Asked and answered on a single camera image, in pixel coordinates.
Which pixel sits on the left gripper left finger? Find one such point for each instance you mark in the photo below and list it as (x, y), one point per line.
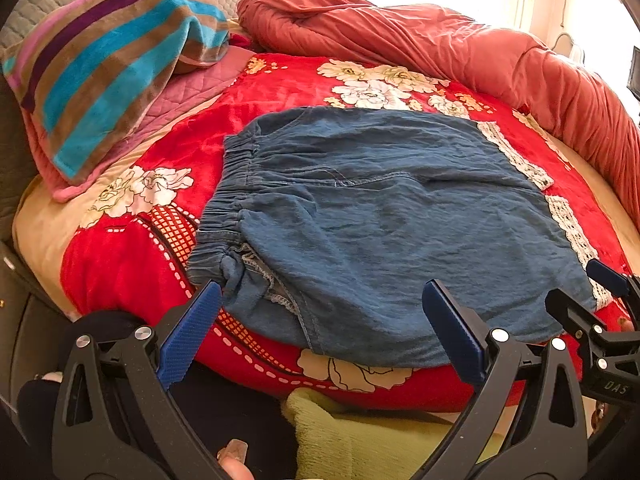
(115, 417)

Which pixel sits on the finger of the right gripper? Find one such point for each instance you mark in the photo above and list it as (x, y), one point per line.
(621, 286)
(575, 319)

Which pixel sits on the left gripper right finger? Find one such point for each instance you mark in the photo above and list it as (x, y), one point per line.
(525, 419)

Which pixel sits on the blue denim lace-trimmed pants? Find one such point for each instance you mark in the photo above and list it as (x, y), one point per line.
(327, 223)

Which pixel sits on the left hand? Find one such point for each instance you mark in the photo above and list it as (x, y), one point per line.
(231, 459)

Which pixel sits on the red floral bed blanket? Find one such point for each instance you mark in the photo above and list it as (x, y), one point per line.
(132, 246)

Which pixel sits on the green clothed lap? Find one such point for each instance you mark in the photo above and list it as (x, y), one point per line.
(335, 442)

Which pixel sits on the pink quilted pillow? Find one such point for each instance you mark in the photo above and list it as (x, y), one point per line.
(182, 94)

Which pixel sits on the striped towel covered pillow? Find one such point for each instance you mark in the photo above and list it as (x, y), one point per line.
(87, 73)

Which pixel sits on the rust red rolled duvet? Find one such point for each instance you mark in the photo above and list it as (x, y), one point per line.
(568, 101)

